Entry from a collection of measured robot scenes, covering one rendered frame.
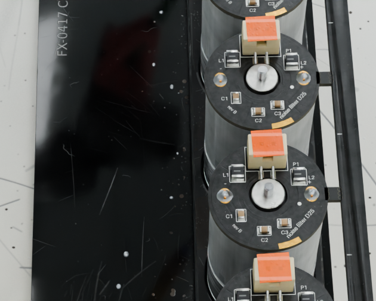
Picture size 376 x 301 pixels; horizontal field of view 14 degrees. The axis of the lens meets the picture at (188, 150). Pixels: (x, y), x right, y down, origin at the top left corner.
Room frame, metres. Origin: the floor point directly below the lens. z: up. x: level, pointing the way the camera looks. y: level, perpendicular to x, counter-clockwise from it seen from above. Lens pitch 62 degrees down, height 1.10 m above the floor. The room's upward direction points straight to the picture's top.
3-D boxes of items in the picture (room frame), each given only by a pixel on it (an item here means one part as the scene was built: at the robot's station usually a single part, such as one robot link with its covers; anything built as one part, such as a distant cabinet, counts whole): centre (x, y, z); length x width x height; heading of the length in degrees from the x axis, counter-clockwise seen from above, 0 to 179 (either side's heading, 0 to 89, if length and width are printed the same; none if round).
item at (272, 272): (0.12, -0.02, 0.82); 0.01 x 0.01 x 0.01; 1
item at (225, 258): (0.14, -0.02, 0.79); 0.02 x 0.02 x 0.05
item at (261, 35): (0.18, -0.02, 0.82); 0.01 x 0.01 x 0.01; 1
